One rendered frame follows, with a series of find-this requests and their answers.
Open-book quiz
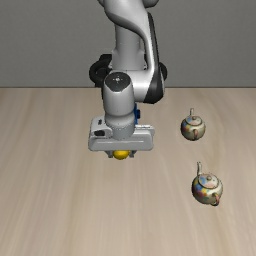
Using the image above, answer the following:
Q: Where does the multicoloured teapot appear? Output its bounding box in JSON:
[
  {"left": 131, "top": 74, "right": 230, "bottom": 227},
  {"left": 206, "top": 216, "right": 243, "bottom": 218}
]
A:
[
  {"left": 180, "top": 107, "right": 207, "bottom": 142},
  {"left": 191, "top": 161, "right": 224, "bottom": 207}
]

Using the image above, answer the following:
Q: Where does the yellow lemon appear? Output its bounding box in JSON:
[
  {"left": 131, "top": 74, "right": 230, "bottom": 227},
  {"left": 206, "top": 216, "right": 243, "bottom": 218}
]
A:
[{"left": 112, "top": 150, "right": 131, "bottom": 161}]

